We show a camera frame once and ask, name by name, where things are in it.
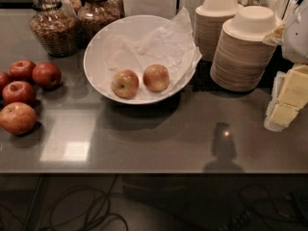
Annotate stack of paper bowls rear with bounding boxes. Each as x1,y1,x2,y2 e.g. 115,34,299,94
193,0,242,62

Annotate black cables under table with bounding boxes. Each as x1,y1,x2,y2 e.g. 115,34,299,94
0,174,129,231

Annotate red apple back left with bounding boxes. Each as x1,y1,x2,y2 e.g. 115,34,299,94
9,60,36,82

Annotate large white bowl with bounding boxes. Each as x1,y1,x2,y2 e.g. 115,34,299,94
83,14,197,106

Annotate white paper liner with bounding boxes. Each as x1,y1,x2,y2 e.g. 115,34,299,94
104,9,201,105

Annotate glass granola jar middle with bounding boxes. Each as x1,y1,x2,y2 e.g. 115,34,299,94
78,0,120,40

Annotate red apple middle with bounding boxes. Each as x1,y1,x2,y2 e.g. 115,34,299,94
2,81,37,106

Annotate glass granola jar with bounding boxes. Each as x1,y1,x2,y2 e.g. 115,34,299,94
29,0,79,57
78,0,120,40

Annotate yellow-red apple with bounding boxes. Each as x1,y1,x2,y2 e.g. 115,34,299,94
112,69,139,99
142,64,169,91

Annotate glass granola jar front left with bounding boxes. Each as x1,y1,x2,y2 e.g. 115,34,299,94
29,0,79,57

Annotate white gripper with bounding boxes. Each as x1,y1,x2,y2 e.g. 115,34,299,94
264,64,308,132

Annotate red-yellow apple front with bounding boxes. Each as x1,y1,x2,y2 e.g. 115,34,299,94
0,102,38,136

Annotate red apple back right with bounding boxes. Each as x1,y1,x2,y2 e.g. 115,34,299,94
32,62,62,90

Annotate red apple at left edge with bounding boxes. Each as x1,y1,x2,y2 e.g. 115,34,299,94
0,71,13,94

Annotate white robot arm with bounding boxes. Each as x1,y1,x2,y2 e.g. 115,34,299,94
264,0,308,132

